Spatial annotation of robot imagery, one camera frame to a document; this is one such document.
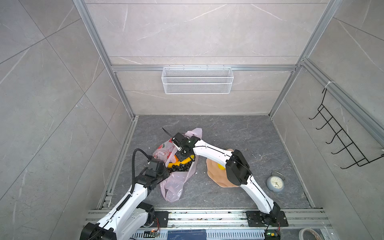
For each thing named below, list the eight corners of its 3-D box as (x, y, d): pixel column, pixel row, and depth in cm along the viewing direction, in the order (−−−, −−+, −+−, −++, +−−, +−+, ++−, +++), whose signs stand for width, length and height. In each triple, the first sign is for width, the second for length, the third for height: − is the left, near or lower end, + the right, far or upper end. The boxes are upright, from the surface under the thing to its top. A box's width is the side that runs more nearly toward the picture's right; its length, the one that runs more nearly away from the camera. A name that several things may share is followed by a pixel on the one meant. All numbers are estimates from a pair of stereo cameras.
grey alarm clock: (265, 188, 85) (268, 185, 81) (268, 172, 91) (271, 169, 87) (279, 194, 83) (283, 192, 79) (281, 178, 89) (285, 175, 85)
